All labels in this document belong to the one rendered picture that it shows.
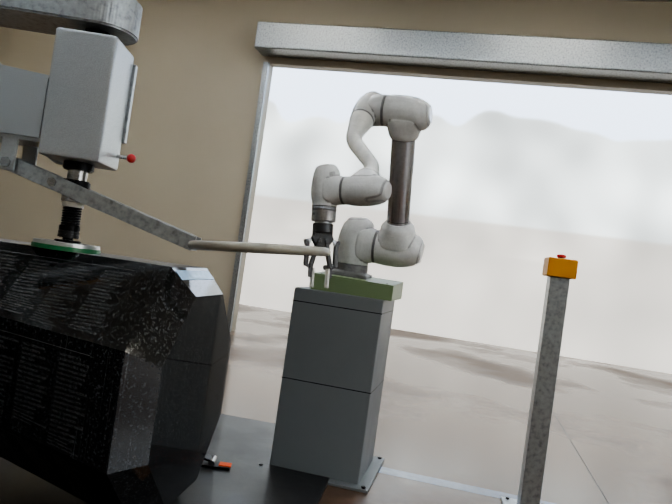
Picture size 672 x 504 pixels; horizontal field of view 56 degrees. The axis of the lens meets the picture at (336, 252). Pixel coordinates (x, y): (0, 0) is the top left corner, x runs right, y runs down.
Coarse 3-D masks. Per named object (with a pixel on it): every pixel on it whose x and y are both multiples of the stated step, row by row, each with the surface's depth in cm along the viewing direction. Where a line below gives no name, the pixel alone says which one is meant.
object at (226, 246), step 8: (200, 240) 202; (192, 248) 205; (200, 248) 200; (208, 248) 197; (216, 248) 196; (224, 248) 194; (232, 248) 193; (240, 248) 193; (248, 248) 193; (256, 248) 193; (264, 248) 193; (272, 248) 194; (280, 248) 194; (288, 248) 195; (296, 248) 197; (304, 248) 199; (312, 248) 202; (320, 248) 205; (328, 248) 215
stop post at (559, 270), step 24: (552, 264) 263; (576, 264) 261; (552, 288) 264; (552, 312) 264; (552, 336) 263; (552, 360) 263; (552, 384) 263; (552, 408) 262; (528, 432) 266; (528, 456) 263; (528, 480) 263
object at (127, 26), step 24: (0, 0) 202; (24, 0) 203; (48, 0) 203; (72, 0) 203; (96, 0) 204; (120, 0) 207; (0, 24) 220; (24, 24) 217; (48, 24) 213; (72, 24) 209; (96, 24) 206; (120, 24) 207
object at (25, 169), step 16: (0, 160) 203; (16, 160) 207; (32, 176) 207; (48, 176) 207; (64, 192) 207; (80, 192) 208; (96, 192) 219; (96, 208) 208; (112, 208) 208; (128, 208) 209; (144, 224) 209; (160, 224) 209; (176, 240) 209; (192, 240) 210
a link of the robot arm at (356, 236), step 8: (344, 224) 288; (352, 224) 284; (360, 224) 283; (368, 224) 285; (344, 232) 285; (352, 232) 283; (360, 232) 282; (368, 232) 282; (344, 240) 284; (352, 240) 283; (360, 240) 282; (368, 240) 281; (344, 248) 284; (352, 248) 283; (360, 248) 282; (368, 248) 281; (344, 256) 284; (352, 256) 283; (360, 256) 283; (368, 256) 282; (352, 264) 283; (360, 264) 284
